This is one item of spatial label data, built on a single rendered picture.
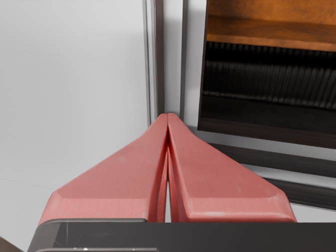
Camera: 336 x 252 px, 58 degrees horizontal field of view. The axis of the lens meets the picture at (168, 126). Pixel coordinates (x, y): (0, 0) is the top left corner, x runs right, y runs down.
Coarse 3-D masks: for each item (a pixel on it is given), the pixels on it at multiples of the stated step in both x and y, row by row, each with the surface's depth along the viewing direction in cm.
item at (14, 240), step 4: (0, 232) 21; (0, 236) 22; (4, 236) 22; (8, 236) 22; (12, 236) 21; (16, 236) 21; (20, 236) 21; (8, 240) 22; (12, 240) 22; (16, 240) 22; (20, 240) 21; (24, 240) 21; (28, 240) 21; (16, 244) 22; (20, 244) 22; (24, 244) 22; (28, 244) 22; (20, 248) 22; (24, 248) 22
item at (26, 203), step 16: (0, 192) 18; (16, 192) 18; (32, 192) 17; (48, 192) 17; (0, 208) 19; (16, 208) 19; (32, 208) 18; (0, 224) 21; (16, 224) 20; (32, 224) 20
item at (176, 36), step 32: (160, 0) 10; (192, 0) 12; (160, 32) 11; (192, 32) 12; (160, 64) 12; (192, 64) 13; (160, 96) 12; (192, 96) 14; (192, 128) 15; (224, 128) 15; (256, 128) 15; (288, 128) 15; (256, 160) 15; (288, 160) 14; (320, 160) 14; (288, 192) 14; (320, 192) 14
